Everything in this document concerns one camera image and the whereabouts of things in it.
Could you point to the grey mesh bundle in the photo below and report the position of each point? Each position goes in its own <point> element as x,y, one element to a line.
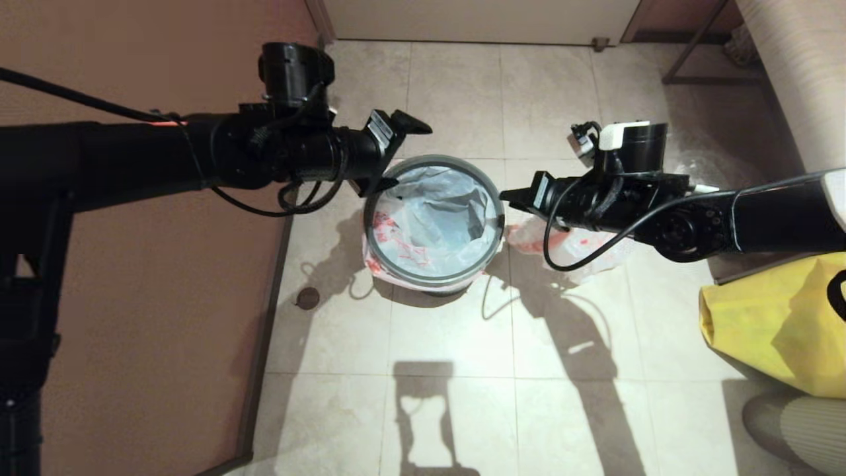
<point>740,47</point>

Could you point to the used white bag red trim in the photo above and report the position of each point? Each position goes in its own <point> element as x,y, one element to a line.
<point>588,248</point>

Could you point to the small metal door stop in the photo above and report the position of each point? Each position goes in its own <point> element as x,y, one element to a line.
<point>600,44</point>

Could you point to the yellow fabric bag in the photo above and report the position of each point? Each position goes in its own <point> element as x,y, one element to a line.
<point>767,324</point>

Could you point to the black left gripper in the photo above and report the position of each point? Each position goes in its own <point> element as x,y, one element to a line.
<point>386,162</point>

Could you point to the grey ribbed round pouf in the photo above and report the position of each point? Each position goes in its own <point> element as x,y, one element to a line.
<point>806,430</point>

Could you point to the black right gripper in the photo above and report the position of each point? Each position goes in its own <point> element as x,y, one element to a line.
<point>558,201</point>

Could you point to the white plastic bag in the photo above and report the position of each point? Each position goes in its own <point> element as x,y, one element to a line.
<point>423,225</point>

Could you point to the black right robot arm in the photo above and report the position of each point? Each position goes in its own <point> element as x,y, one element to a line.
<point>727,211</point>

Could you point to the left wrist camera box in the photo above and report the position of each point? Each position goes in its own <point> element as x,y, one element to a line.
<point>380,127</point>

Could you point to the dark metal frame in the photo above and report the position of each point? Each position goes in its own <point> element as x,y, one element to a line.
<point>707,80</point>

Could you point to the round metal floor drain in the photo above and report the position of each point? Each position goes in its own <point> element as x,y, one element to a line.
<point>308,299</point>

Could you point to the clear plastic bag dark contents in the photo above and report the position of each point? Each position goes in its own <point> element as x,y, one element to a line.
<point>700,165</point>

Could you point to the beige striped furniture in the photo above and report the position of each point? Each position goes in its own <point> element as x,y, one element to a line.
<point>800,79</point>

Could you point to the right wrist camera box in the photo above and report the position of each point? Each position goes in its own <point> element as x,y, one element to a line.
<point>540,192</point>

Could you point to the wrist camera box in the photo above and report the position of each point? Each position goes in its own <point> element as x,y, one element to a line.
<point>540,192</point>
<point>380,127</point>

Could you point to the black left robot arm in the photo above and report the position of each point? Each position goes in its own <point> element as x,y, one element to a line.
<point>132,158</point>

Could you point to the small silver connector block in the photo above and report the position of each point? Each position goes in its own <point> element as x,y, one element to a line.
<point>581,142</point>

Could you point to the dark brown wooden board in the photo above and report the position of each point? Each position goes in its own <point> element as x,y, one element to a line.
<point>760,268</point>

